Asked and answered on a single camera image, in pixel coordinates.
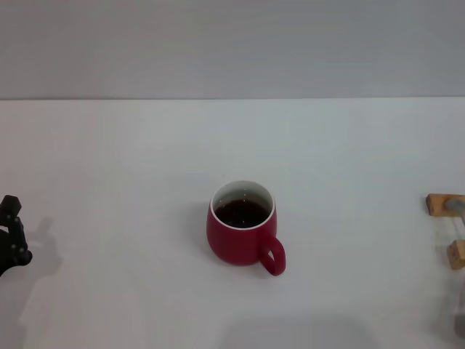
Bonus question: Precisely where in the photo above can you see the wooden spoon rest block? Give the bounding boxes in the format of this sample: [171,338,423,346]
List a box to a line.
[425,193,465,218]
[447,239,465,270]

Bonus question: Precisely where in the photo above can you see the dark brown coffee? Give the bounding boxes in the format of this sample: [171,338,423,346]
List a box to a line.
[213,198,269,229]

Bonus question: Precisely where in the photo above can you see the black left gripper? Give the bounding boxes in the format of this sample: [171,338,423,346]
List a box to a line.
[0,195,33,278]

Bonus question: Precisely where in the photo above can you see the red ceramic cup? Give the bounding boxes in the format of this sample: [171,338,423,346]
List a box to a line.
[206,179,287,278]

